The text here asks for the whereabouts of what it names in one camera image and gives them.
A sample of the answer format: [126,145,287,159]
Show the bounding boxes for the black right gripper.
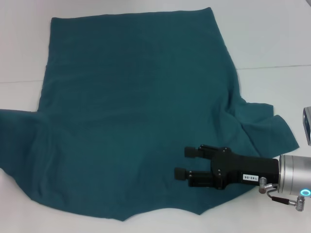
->
[174,144,279,191]

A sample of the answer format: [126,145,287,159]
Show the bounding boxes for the teal blue shirt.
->
[0,7,300,222]

